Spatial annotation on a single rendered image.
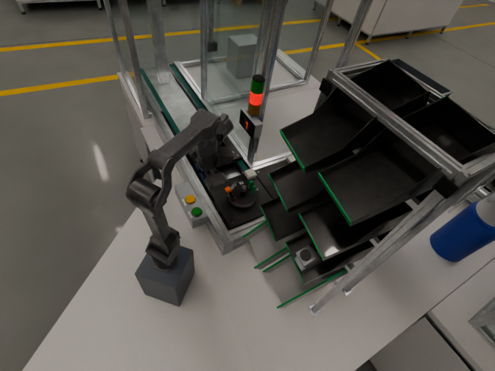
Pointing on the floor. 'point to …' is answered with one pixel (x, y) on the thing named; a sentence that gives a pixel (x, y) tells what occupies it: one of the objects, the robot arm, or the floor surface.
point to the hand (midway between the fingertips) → (207, 176)
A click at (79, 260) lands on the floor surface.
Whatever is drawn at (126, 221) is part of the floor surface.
